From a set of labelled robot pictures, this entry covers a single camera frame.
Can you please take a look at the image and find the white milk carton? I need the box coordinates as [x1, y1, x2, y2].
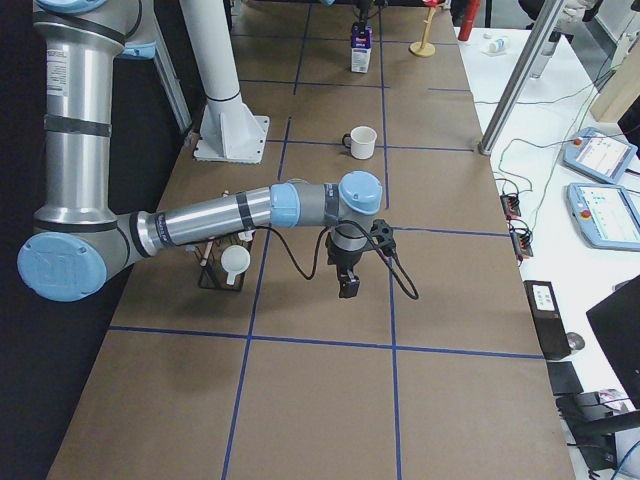
[351, 22, 372, 74]

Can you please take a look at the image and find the teach pendant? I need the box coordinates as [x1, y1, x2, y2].
[561, 127, 638, 184]
[565, 183, 639, 252]

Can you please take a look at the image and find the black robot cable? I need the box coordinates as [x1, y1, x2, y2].
[259, 219, 421, 301]

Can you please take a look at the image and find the small white blue bottle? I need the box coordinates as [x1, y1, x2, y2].
[487, 37, 508, 55]

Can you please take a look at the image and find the white pillar with base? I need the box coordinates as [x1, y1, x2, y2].
[180, 0, 270, 164]

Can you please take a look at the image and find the upper teach pendant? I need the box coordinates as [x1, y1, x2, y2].
[561, 127, 638, 184]

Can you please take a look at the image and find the wooden mug tree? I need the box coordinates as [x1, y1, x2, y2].
[409, 1, 437, 58]

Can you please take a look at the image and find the red bottle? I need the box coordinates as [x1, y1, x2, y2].
[457, 0, 483, 42]

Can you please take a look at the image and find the lower teach pendant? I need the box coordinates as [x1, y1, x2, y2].
[565, 183, 639, 252]

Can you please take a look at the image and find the white cup in rack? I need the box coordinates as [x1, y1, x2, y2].
[220, 245, 251, 286]

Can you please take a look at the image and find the black remote box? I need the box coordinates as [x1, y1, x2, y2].
[523, 280, 571, 360]

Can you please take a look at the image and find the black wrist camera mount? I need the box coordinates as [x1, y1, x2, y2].
[370, 219, 397, 258]

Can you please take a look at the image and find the white smiley mug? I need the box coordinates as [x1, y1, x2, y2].
[342, 126, 377, 160]

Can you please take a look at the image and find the aluminium frame post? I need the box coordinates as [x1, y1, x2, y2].
[478, 0, 564, 156]

